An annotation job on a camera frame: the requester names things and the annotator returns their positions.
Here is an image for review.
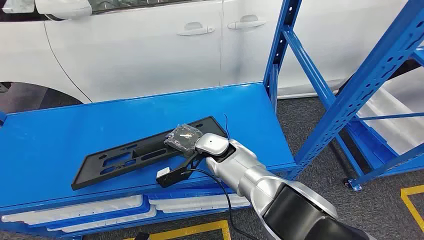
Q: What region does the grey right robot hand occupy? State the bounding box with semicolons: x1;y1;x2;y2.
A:
163;123;204;159

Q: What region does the black plastic frame part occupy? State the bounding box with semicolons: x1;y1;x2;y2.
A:
71;115;229;191

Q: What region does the blue steel shelf rack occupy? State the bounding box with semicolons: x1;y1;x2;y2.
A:
0;0;424;240
334;43;424;192

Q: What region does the yellow floor tape square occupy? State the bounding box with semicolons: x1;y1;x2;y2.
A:
400;184;424;233
123;219;232;240

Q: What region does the white car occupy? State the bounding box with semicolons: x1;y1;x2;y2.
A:
0;0;412;115

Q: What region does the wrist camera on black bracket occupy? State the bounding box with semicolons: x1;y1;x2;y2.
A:
155;155;204;189

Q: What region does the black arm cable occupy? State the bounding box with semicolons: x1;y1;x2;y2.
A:
180;168;260;240

